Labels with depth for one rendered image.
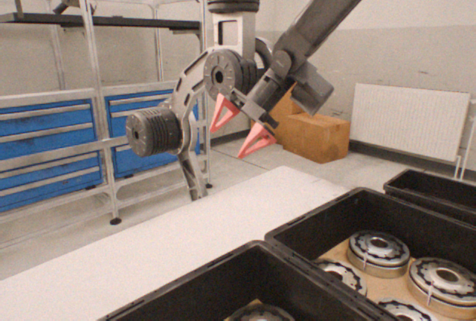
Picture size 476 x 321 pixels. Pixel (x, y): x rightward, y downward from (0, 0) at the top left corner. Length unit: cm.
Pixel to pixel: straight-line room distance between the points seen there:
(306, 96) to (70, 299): 65
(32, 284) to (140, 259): 23
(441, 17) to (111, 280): 329
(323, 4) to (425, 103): 301
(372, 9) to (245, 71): 303
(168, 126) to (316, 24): 83
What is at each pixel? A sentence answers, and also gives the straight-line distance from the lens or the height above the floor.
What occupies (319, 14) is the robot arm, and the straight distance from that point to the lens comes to 52.
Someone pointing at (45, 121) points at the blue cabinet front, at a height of 78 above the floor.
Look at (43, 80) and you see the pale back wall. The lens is 300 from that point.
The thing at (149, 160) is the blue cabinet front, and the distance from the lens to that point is 245.
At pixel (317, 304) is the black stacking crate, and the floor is 90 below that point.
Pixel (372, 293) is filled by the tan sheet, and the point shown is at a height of 83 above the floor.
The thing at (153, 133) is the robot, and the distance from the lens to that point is 122.
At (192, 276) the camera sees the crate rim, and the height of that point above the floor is 93.
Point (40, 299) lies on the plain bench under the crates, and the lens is 88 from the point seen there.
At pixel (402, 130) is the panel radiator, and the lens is 358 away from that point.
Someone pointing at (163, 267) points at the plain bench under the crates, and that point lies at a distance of 86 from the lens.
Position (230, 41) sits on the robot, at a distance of 89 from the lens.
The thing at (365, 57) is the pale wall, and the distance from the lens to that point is 379.
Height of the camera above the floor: 123
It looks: 19 degrees down
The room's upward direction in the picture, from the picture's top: straight up
